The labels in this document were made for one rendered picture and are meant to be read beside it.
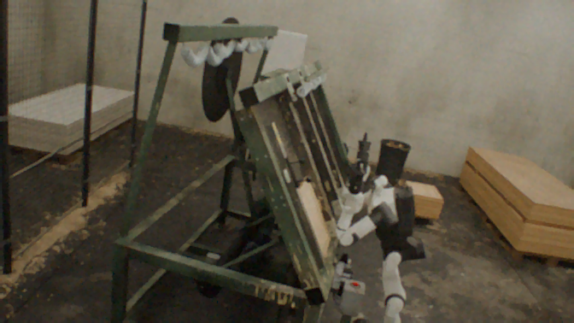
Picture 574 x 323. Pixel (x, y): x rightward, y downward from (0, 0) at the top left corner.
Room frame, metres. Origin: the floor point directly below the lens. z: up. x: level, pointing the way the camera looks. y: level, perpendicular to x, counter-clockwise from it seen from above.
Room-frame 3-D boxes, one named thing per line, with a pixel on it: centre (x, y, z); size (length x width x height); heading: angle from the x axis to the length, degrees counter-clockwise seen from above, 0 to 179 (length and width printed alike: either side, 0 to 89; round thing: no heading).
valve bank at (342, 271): (2.80, -0.51, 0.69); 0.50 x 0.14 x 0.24; 171
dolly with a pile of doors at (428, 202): (5.96, -1.82, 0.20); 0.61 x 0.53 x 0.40; 1
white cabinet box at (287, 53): (7.04, 0.39, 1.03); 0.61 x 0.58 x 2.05; 1
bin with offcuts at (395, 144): (7.25, -1.61, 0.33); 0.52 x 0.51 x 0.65; 1
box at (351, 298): (2.35, -0.50, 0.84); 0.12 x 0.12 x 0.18; 81
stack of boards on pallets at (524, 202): (6.28, -3.42, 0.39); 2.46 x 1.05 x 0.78; 1
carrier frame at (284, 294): (3.52, 0.17, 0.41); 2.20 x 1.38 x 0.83; 171
